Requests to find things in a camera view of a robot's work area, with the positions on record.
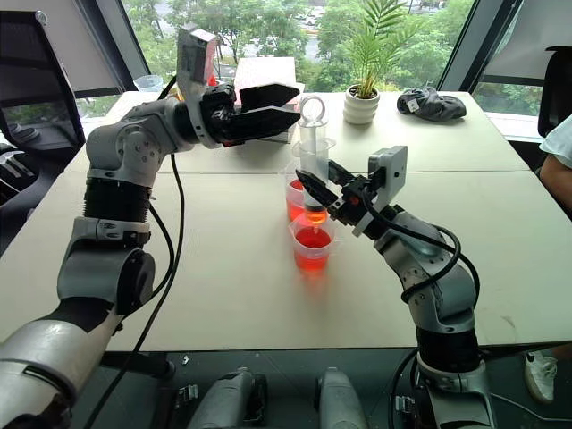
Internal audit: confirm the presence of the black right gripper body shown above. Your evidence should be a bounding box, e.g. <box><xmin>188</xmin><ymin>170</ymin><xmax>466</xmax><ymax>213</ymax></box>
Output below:
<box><xmin>327</xmin><ymin>171</ymin><xmax>382</xmax><ymax>230</ymax></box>

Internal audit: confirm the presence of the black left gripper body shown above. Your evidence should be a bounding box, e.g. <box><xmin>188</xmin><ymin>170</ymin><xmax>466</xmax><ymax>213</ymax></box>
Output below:
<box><xmin>199</xmin><ymin>82</ymin><xmax>247</xmax><ymax>148</ymax></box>

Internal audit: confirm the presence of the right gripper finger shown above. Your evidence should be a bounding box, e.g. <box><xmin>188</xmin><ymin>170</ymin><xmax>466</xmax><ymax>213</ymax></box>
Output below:
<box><xmin>295</xmin><ymin>169</ymin><xmax>341</xmax><ymax>210</ymax></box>
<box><xmin>327</xmin><ymin>160</ymin><xmax>359</xmax><ymax>188</ymax></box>

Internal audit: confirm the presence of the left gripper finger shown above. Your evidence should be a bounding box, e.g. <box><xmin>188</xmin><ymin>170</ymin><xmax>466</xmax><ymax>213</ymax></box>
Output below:
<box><xmin>223</xmin><ymin>107</ymin><xmax>302</xmax><ymax>143</ymax></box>
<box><xmin>239</xmin><ymin>83</ymin><xmax>302</xmax><ymax>112</ymax></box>

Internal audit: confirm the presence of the large clear plastic syringe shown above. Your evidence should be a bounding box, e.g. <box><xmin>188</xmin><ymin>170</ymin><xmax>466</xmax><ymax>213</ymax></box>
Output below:
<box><xmin>291</xmin><ymin>94</ymin><xmax>338</xmax><ymax>234</ymax></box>

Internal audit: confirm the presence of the clear cup with red liquid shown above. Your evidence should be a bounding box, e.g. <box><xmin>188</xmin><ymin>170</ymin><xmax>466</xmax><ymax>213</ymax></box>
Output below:
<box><xmin>289</xmin><ymin>215</ymin><xmax>343</xmax><ymax>277</ymax></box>
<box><xmin>285</xmin><ymin>171</ymin><xmax>315</xmax><ymax>223</ymax></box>

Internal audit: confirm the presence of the empty clear plastic cup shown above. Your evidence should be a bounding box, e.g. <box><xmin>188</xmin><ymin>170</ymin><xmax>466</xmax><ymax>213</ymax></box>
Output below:
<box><xmin>133</xmin><ymin>74</ymin><xmax>164</xmax><ymax>94</ymax></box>

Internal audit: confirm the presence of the white ribbed plant pot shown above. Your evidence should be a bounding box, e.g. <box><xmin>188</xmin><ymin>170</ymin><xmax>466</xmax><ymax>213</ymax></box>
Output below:
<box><xmin>342</xmin><ymin>84</ymin><xmax>382</xmax><ymax>126</ymax></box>

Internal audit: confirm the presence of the dark grey crumpled cloth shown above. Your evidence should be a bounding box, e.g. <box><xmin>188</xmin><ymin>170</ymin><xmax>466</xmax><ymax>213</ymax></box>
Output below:
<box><xmin>396</xmin><ymin>86</ymin><xmax>467</xmax><ymax>122</ymax></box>

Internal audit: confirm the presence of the green palm plant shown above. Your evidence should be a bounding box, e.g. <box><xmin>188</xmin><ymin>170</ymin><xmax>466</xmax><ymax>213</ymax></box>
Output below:
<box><xmin>342</xmin><ymin>0</ymin><xmax>424</xmax><ymax>99</ymax></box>

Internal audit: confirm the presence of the grey rounded robot leg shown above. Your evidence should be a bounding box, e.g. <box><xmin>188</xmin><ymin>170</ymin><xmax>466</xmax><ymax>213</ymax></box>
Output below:
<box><xmin>186</xmin><ymin>366</ymin><xmax>270</xmax><ymax>429</ymax></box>
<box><xmin>313</xmin><ymin>366</ymin><xmax>368</xmax><ymax>429</ymax></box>

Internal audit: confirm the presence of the person arm with light sleeve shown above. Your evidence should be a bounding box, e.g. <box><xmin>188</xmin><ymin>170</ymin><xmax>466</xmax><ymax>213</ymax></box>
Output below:
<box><xmin>538</xmin><ymin>113</ymin><xmax>572</xmax><ymax>212</ymax></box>

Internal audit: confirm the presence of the white sneaker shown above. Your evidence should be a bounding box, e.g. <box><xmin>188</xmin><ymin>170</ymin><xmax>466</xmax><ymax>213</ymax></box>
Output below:
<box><xmin>523</xmin><ymin>349</ymin><xmax>559</xmax><ymax>405</ymax></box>

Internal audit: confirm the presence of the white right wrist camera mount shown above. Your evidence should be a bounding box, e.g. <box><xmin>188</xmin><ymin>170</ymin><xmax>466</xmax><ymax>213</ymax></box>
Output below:
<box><xmin>351</xmin><ymin>145</ymin><xmax>409</xmax><ymax>239</ymax></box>

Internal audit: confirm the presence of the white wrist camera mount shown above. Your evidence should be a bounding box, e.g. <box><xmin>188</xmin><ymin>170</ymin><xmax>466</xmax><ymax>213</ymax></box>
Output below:
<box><xmin>175</xmin><ymin>25</ymin><xmax>221</xmax><ymax>149</ymax></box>
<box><xmin>351</xmin><ymin>145</ymin><xmax>409</xmax><ymax>239</ymax></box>

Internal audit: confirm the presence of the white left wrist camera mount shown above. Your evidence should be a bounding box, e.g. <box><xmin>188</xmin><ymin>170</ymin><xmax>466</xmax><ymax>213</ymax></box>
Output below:
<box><xmin>175</xmin><ymin>25</ymin><xmax>221</xmax><ymax>149</ymax></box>

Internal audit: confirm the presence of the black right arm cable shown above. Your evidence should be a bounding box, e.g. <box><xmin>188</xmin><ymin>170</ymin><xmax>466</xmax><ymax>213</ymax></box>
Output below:
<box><xmin>360</xmin><ymin>187</ymin><xmax>482</xmax><ymax>306</ymax></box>

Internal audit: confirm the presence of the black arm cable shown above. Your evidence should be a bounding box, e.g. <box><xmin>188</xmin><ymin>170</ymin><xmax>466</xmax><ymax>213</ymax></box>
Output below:
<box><xmin>81</xmin><ymin>75</ymin><xmax>187</xmax><ymax>429</ymax></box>
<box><xmin>360</xmin><ymin>187</ymin><xmax>482</xmax><ymax>306</ymax></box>

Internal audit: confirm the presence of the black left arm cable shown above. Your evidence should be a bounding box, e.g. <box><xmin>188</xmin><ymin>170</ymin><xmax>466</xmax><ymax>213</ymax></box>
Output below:
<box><xmin>81</xmin><ymin>75</ymin><xmax>187</xmax><ymax>429</ymax></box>

